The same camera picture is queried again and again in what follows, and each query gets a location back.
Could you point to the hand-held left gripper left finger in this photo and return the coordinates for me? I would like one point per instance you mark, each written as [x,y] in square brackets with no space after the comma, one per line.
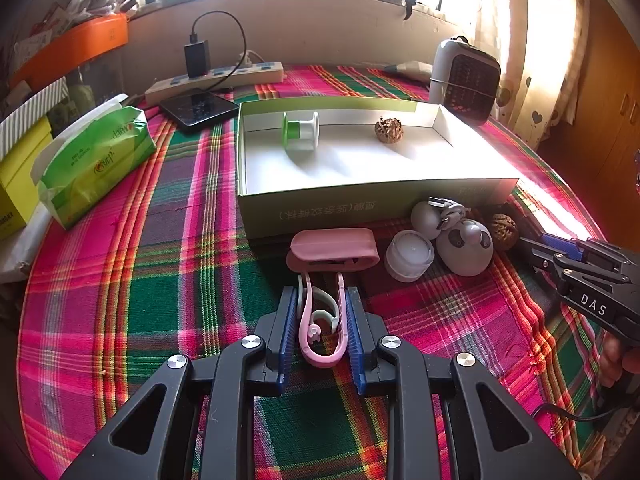
[286,340]

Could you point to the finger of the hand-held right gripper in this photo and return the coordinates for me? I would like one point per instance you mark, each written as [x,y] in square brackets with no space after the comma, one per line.
[537,255]
[560,245]

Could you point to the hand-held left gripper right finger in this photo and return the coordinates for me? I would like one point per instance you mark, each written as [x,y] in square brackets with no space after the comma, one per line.
[357,340]

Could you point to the pink hair clip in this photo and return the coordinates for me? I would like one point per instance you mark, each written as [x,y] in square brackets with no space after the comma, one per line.
[320,360]

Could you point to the brown walnut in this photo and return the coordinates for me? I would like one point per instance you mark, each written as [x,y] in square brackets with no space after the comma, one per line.
[504,230]
[390,131]

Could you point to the grey panda toy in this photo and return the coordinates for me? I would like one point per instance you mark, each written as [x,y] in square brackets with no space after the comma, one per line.
[462,255]

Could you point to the pink silicone case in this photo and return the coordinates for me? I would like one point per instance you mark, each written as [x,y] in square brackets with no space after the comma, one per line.
[330,247]

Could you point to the small white jar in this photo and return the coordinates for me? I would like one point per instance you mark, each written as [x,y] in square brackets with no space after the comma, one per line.
[407,255]

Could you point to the white cardboard box green rim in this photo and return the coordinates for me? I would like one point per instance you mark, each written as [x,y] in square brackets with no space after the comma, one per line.
[350,160]

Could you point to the person's right hand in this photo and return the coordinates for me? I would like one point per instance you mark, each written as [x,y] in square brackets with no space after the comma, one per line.
[612,365]

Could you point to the grey ball toy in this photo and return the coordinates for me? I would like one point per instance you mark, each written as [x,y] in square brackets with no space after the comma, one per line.
[424,220]

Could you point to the plaid tablecloth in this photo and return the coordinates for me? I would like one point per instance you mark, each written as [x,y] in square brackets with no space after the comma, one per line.
[175,260]

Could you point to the wooden cabinet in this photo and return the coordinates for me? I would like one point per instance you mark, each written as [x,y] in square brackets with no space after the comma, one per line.
[610,110]

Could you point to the green and white spool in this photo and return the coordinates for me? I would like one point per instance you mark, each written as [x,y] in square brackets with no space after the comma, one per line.
[300,132]

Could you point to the white fan heater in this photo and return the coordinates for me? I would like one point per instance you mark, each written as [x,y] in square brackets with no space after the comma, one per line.
[442,70]

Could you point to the patterned curtain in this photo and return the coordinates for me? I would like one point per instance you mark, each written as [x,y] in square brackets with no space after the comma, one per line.
[540,35]

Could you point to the black phone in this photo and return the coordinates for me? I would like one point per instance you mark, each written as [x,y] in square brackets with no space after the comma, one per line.
[197,107]

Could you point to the green tissue pack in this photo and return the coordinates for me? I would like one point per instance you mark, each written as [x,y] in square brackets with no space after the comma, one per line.
[100,160]

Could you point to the white power strip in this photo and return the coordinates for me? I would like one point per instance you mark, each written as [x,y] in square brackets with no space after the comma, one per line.
[240,74]

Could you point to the black clip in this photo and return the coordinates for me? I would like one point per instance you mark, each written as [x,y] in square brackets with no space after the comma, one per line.
[412,0]

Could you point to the white power plug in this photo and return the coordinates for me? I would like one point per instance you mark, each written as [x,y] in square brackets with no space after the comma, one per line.
[250,57]

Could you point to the black charger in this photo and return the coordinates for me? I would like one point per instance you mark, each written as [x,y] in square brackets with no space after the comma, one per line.
[195,60]

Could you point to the yellow box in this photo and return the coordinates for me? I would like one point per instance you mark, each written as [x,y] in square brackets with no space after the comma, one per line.
[17,175]

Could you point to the dark glass container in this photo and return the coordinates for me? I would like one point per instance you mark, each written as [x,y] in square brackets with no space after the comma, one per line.
[95,80]

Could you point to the striped box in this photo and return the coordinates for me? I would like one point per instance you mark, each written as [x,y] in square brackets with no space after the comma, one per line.
[35,105]

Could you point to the orange plastic tray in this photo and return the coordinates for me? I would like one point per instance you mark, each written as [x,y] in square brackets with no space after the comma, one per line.
[85,42]

